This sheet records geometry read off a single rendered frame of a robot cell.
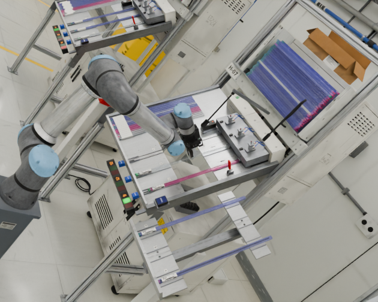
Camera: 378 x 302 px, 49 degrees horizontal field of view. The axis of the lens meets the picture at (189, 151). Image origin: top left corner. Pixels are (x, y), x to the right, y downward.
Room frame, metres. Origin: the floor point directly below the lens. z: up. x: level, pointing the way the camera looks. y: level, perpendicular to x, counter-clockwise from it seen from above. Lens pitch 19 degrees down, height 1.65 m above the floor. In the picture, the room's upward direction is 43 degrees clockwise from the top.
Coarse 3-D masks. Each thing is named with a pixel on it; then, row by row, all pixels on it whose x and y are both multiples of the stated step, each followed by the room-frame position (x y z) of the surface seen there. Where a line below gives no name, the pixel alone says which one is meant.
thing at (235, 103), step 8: (232, 96) 2.35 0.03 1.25; (232, 104) 2.32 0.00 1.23; (240, 104) 2.30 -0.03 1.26; (248, 104) 2.31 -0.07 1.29; (232, 112) 2.34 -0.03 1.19; (240, 112) 2.25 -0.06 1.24; (248, 112) 2.26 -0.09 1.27; (248, 120) 2.20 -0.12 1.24; (256, 120) 2.21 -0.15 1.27; (256, 128) 2.16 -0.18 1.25; (264, 128) 2.17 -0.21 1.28; (256, 136) 2.14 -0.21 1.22; (264, 136) 2.12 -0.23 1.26; (272, 136) 2.13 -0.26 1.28; (264, 144) 2.08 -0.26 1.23; (272, 144) 2.08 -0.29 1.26; (280, 144) 2.09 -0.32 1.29; (272, 152) 2.03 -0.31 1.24; (280, 152) 2.06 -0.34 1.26; (272, 160) 2.06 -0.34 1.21; (280, 160) 2.10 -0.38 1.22
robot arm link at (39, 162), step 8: (32, 144) 1.38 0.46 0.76; (40, 144) 1.37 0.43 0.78; (24, 152) 1.35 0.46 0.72; (32, 152) 1.32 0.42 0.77; (40, 152) 1.34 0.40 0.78; (48, 152) 1.38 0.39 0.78; (24, 160) 1.33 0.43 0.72; (32, 160) 1.30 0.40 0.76; (40, 160) 1.31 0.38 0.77; (48, 160) 1.34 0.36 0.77; (56, 160) 1.38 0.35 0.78; (24, 168) 1.31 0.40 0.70; (32, 168) 1.30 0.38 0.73; (40, 168) 1.31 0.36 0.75; (48, 168) 1.32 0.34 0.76; (56, 168) 1.36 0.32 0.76; (16, 176) 1.31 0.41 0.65; (24, 176) 1.30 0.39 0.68; (32, 176) 1.30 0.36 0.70; (40, 176) 1.31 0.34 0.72; (48, 176) 1.34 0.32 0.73; (24, 184) 1.30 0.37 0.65; (32, 184) 1.31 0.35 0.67; (40, 184) 1.33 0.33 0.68
